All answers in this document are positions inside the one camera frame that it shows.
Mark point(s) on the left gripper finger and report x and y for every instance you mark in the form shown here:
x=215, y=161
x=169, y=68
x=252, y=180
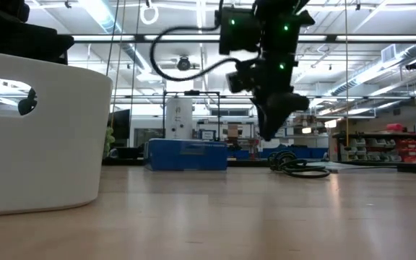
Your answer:
x=66, y=45
x=16, y=38

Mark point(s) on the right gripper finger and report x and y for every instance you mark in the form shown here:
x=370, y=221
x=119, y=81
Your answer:
x=274, y=124
x=261, y=121

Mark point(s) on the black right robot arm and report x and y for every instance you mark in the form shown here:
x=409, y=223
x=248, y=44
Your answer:
x=276, y=25

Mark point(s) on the cardboard box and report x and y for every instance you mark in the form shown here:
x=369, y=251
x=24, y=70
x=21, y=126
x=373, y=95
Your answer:
x=233, y=130

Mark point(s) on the white cylindrical tank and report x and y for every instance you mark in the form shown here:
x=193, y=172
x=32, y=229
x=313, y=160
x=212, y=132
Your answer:
x=179, y=115

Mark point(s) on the blue product box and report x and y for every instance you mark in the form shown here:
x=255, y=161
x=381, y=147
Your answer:
x=186, y=155

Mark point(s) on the black monitor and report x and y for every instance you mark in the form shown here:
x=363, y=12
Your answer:
x=120, y=126

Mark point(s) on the white plastic bin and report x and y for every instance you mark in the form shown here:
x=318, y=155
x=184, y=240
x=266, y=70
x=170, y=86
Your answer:
x=49, y=144

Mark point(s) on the small green plant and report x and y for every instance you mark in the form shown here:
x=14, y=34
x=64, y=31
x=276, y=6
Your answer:
x=108, y=141

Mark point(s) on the black overhead light bar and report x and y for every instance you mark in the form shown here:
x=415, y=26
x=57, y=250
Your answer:
x=182, y=38

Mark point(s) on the shelf with storage bins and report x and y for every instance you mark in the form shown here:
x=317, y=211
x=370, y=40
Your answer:
x=385, y=148

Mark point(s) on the red container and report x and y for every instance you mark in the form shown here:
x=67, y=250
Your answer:
x=395, y=127

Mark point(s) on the black ceiling fixture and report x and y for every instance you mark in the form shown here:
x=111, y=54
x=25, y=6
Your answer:
x=414, y=65

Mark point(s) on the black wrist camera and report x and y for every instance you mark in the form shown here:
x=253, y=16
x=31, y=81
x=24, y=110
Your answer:
x=242, y=77

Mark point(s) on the black aluminium table frame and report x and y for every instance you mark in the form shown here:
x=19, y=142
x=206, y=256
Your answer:
x=247, y=163

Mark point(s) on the silver ceiling duct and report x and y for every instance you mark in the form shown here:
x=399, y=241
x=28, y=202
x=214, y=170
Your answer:
x=121, y=32

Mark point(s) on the black tubular frame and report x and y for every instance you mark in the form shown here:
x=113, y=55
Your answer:
x=191, y=93

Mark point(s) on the round black overhead camera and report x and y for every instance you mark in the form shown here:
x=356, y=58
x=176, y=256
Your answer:
x=183, y=64

